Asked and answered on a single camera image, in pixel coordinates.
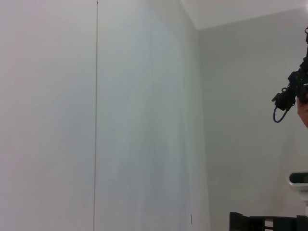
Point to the skin-toned person part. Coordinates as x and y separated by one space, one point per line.
303 115

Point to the white device with dark visor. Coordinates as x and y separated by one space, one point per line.
299 185

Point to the black metal frame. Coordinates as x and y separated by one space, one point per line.
240 222

